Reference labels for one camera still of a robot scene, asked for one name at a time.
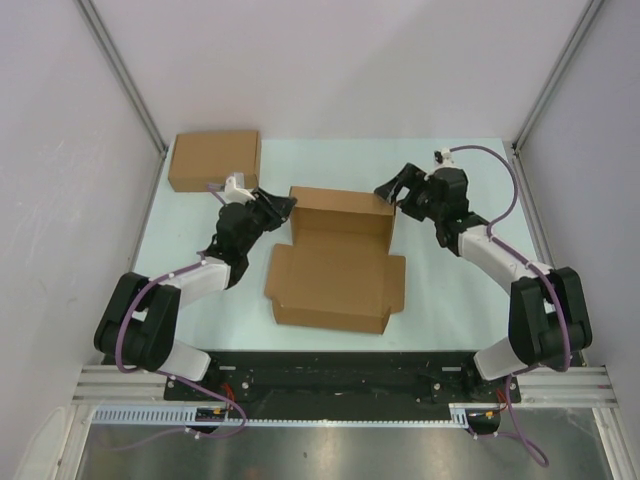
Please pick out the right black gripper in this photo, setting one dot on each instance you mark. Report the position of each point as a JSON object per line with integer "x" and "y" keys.
{"x": 411, "y": 177}

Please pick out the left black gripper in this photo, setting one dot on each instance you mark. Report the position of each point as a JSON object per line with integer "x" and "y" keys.
{"x": 276, "y": 209}

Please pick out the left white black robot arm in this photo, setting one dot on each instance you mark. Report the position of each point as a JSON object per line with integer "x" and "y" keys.
{"x": 138, "y": 326}

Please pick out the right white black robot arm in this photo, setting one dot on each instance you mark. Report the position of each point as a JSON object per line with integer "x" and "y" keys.
{"x": 548, "y": 319}

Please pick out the closed brown cardboard box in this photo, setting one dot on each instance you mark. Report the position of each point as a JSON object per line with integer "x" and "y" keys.
{"x": 209, "y": 157}

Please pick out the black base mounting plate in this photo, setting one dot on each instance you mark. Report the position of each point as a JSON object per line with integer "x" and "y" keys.
{"x": 434, "y": 376}

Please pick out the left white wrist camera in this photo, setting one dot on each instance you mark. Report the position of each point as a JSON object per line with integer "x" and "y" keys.
{"x": 235, "y": 191}

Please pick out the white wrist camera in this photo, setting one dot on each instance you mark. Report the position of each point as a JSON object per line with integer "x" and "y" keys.
{"x": 443, "y": 159}
{"x": 235, "y": 191}

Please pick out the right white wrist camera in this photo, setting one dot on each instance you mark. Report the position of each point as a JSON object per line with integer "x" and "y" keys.
{"x": 443, "y": 159}

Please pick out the right aluminium frame post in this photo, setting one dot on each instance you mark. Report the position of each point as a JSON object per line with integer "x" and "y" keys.
{"x": 565, "y": 58}

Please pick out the aluminium frame post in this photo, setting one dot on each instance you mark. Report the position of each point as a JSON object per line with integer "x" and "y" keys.
{"x": 112, "y": 55}
{"x": 565, "y": 58}

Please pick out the white slotted cable duct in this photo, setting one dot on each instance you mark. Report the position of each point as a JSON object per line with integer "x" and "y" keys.
{"x": 210, "y": 416}

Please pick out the left aluminium frame post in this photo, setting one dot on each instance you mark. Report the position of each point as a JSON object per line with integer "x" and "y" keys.
{"x": 112, "y": 55}

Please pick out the front aluminium extrusion rail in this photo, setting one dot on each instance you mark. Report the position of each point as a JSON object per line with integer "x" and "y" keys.
{"x": 579, "y": 387}

